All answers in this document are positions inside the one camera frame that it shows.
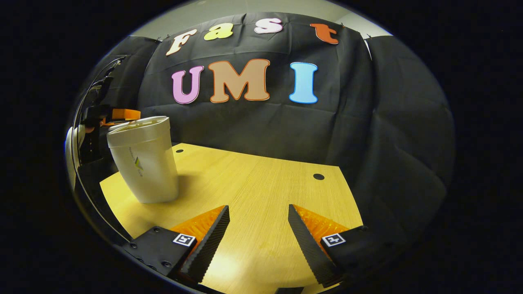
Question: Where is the black backdrop cloth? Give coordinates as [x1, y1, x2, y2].
[88, 36, 161, 124]
[339, 35, 456, 283]
[137, 12, 375, 173]

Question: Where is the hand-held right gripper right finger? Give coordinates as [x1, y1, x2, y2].
[288, 204, 395, 288]

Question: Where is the white desktop garbage bin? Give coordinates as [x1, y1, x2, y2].
[107, 116, 180, 204]

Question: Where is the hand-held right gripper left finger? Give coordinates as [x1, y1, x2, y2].
[116, 205, 230, 284]

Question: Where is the wooden desktop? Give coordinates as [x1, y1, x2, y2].
[99, 142, 364, 294]

